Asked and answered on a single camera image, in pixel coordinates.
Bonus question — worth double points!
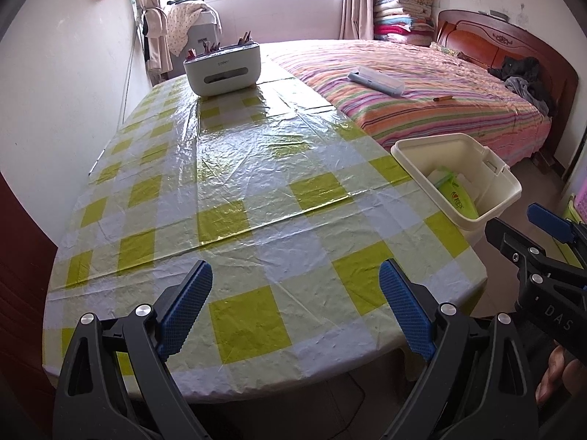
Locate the stack of folded quilts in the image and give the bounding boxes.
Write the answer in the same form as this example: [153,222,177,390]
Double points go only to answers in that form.
[373,0,436,47]

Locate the patterned cloth on unit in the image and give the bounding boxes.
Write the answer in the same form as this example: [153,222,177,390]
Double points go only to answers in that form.
[165,0,222,57]

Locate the blue grey lint roller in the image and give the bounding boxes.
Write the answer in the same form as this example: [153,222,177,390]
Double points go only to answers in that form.
[347,67,405,98]

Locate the left pink curtain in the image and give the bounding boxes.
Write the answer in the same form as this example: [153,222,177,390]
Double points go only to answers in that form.
[137,0,173,77]

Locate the green plastic snack bag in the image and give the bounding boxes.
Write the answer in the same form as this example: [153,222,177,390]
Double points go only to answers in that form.
[427,167,478,220]

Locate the white desk organizer box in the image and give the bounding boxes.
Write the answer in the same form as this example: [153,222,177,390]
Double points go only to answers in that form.
[183,42,262,98]

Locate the red wooden headboard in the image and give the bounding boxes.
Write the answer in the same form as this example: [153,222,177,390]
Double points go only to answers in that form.
[436,9,579,168]

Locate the striped colourful bed cover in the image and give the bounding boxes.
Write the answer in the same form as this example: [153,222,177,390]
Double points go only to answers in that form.
[262,40,551,165]

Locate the cream plastic trash bin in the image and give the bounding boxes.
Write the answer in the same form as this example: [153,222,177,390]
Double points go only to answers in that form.
[391,133,522,245]

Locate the yellow checkered plastic tablecloth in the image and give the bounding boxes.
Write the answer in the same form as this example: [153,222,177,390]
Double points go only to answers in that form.
[43,41,486,400]

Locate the dark clothes on bed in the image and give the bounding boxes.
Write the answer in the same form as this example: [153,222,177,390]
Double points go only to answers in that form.
[488,57,556,117]

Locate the right pink curtain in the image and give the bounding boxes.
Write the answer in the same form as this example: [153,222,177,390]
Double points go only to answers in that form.
[339,0,374,40]

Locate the pink curtain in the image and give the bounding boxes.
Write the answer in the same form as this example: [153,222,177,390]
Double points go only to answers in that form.
[339,0,374,40]
[137,0,173,77]

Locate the right hand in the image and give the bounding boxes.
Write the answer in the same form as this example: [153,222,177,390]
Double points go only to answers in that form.
[535,346,586,404]

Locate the white air conditioner unit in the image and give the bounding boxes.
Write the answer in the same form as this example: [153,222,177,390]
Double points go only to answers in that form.
[168,10,221,78]

